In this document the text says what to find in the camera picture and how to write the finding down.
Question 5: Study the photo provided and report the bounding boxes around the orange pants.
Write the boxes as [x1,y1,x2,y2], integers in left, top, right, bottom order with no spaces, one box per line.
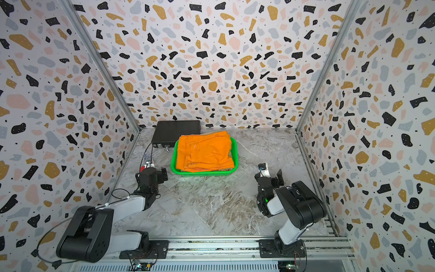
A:
[175,131,235,173]

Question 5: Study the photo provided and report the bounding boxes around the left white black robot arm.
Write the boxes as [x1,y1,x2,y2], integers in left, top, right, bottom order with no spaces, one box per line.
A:
[56,167,168,263]

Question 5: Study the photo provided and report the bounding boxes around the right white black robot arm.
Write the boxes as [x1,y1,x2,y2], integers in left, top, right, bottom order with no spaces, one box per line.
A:
[254,163,327,258]

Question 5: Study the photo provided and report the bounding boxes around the green plastic basket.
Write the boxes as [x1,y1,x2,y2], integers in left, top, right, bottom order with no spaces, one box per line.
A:
[171,137,239,177]

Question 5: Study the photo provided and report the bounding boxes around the black flat box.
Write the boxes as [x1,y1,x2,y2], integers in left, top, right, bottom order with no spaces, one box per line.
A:
[151,120,201,148]

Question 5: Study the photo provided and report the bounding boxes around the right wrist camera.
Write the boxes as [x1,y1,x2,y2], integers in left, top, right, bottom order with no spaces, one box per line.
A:
[258,163,270,177]

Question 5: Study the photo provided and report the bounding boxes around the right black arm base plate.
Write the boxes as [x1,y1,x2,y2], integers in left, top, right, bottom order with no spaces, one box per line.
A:
[258,238,307,259]

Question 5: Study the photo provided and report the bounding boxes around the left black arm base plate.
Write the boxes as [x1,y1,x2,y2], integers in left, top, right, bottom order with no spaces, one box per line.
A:
[119,240,169,260]

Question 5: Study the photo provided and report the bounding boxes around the aluminium front rail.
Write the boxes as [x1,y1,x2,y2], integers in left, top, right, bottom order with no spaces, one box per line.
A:
[69,236,359,272]

